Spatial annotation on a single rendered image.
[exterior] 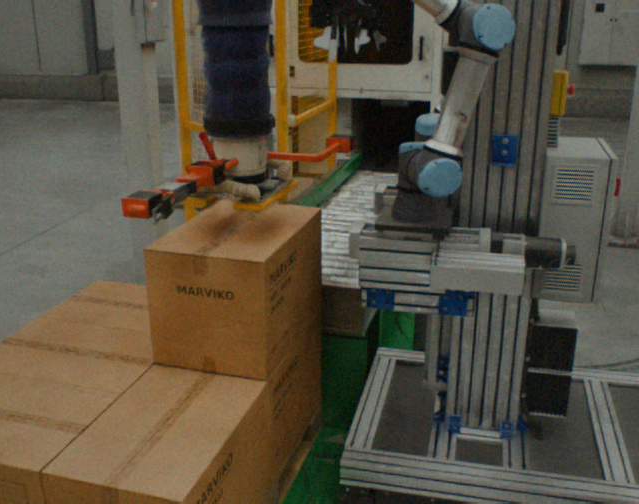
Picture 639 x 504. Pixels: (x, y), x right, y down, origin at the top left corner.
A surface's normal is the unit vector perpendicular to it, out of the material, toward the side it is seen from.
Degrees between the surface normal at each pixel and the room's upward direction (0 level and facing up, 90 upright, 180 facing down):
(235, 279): 90
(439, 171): 97
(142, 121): 90
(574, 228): 90
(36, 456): 0
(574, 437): 0
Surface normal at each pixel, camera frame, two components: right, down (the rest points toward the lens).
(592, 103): -0.26, 0.31
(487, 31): 0.26, 0.20
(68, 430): 0.00, -0.94
